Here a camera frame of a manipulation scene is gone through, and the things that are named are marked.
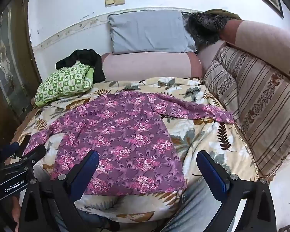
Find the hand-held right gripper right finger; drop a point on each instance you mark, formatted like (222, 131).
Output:
(211, 171)

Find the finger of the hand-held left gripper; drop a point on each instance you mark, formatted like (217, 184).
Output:
(35, 153)
(11, 148)

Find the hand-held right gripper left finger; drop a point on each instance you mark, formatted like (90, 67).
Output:
(90, 163)

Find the purple floral shirt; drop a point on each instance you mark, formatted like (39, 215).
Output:
(125, 135)

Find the leaf print blanket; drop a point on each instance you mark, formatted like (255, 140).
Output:
(203, 137)

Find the person's leg in jeans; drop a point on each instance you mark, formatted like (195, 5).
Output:
(195, 207)

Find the wooden door with glass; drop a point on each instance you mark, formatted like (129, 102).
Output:
(7, 77)

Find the green checkered pillow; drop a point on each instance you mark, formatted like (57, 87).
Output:
(62, 82)

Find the striped floral cushion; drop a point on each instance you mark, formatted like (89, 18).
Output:
(256, 101)

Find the black garment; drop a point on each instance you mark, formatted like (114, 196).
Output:
(96, 62)

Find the pink sofa bolster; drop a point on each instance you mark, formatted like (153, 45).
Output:
(147, 65)

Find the pink brown sofa backrest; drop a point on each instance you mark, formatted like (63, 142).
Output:
(263, 38)

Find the dark furry cushion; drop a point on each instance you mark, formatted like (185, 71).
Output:
(205, 29)

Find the grey pillow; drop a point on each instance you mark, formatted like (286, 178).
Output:
(149, 31)

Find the olive cloth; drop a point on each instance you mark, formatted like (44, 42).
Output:
(222, 13)

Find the beige wall switch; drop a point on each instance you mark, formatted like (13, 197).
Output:
(109, 2)
(119, 0)

